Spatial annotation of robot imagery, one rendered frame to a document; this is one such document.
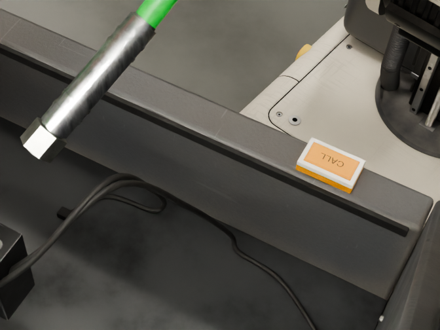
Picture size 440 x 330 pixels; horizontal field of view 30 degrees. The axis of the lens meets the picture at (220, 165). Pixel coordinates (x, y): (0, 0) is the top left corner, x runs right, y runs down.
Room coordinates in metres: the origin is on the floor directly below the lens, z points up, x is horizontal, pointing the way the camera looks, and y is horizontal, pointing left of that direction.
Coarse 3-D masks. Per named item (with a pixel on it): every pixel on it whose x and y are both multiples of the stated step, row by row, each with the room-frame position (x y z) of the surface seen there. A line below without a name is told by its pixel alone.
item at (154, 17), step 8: (152, 0) 0.33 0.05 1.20; (160, 0) 0.33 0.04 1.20; (168, 0) 0.33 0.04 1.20; (176, 0) 0.33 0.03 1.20; (144, 8) 0.32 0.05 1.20; (152, 8) 0.32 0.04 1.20; (160, 8) 0.32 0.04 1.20; (168, 8) 0.33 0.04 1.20; (144, 16) 0.32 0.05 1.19; (152, 16) 0.32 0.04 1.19; (160, 16) 0.32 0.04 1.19; (152, 24) 0.32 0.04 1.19
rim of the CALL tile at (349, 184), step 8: (320, 144) 0.43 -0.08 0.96; (304, 152) 0.42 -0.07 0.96; (344, 152) 0.42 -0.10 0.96; (360, 160) 0.42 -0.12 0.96; (312, 168) 0.40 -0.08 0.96; (320, 168) 0.40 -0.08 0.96; (360, 168) 0.41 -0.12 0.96; (328, 176) 0.40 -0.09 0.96; (336, 176) 0.40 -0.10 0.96; (352, 176) 0.40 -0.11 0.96; (344, 184) 0.39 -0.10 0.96; (352, 184) 0.39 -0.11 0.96
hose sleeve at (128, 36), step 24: (120, 24) 0.32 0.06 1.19; (144, 24) 0.32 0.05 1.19; (120, 48) 0.31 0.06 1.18; (144, 48) 0.31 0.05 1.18; (96, 72) 0.30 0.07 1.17; (120, 72) 0.30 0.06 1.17; (72, 96) 0.29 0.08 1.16; (96, 96) 0.29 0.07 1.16; (48, 120) 0.28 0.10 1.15; (72, 120) 0.28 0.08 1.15
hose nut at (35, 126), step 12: (36, 120) 0.28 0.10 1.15; (24, 132) 0.27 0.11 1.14; (36, 132) 0.27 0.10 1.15; (48, 132) 0.27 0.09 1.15; (24, 144) 0.26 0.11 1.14; (36, 144) 0.27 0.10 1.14; (48, 144) 0.27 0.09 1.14; (60, 144) 0.27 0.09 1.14; (36, 156) 0.26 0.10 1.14; (48, 156) 0.26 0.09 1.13
